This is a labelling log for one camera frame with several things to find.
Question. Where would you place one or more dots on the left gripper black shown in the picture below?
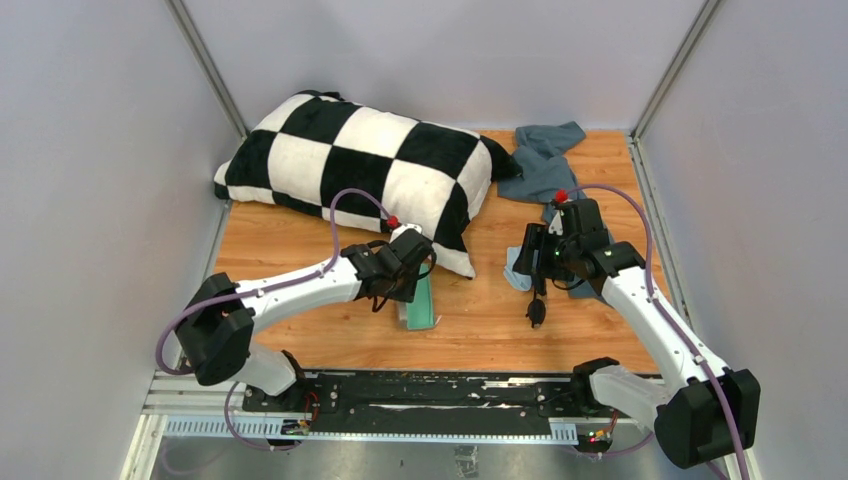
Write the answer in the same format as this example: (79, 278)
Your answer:
(408, 291)

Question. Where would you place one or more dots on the grey-blue towel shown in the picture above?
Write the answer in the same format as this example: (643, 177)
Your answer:
(540, 153)

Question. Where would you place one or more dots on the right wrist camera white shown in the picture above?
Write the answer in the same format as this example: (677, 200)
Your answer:
(555, 226)

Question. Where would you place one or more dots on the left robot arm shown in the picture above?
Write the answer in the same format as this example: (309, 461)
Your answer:
(217, 333)

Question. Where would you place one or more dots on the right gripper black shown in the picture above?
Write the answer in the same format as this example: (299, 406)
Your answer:
(537, 238)

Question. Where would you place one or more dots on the black sunglasses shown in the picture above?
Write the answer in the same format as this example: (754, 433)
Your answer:
(537, 307)

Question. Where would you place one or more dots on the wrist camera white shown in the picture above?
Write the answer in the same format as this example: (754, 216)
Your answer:
(403, 228)
(555, 226)

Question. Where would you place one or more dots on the aluminium frame rail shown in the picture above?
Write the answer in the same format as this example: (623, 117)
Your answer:
(216, 412)

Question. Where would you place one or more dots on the black white checkered pillow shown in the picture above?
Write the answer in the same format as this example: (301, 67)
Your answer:
(324, 156)

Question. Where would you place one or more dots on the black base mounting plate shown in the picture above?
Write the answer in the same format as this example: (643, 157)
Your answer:
(431, 404)

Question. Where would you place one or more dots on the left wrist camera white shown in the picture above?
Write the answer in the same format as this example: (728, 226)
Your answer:
(403, 228)

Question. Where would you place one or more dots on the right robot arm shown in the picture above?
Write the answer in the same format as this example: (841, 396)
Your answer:
(669, 344)

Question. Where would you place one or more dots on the grey glasses case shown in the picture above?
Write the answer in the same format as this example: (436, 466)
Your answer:
(419, 314)

